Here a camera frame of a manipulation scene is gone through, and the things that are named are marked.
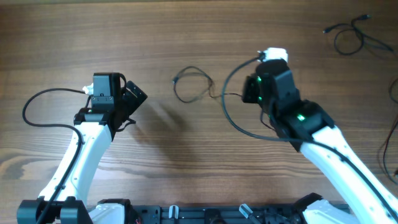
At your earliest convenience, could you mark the right camera black cable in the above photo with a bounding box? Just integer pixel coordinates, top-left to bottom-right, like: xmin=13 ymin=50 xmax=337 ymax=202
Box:
xmin=221 ymin=55 xmax=398 ymax=218

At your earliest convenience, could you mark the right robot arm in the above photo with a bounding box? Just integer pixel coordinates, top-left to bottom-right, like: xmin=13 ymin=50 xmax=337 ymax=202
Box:
xmin=243 ymin=58 xmax=397 ymax=223

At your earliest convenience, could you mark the left camera black cable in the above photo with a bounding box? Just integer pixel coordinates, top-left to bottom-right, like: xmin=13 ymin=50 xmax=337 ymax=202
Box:
xmin=22 ymin=88 xmax=88 ymax=224

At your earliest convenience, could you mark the separated black cable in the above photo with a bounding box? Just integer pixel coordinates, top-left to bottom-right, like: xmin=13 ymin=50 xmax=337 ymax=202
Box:
xmin=322 ymin=14 xmax=395 ymax=57
xmin=381 ymin=77 xmax=398 ymax=183

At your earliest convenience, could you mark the camera black cable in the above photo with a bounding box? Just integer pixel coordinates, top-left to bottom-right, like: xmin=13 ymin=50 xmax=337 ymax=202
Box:
xmin=221 ymin=55 xmax=398 ymax=218
xmin=22 ymin=88 xmax=88 ymax=224

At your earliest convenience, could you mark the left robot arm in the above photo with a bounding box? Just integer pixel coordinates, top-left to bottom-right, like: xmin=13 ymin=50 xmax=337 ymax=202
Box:
xmin=17 ymin=73 xmax=147 ymax=223

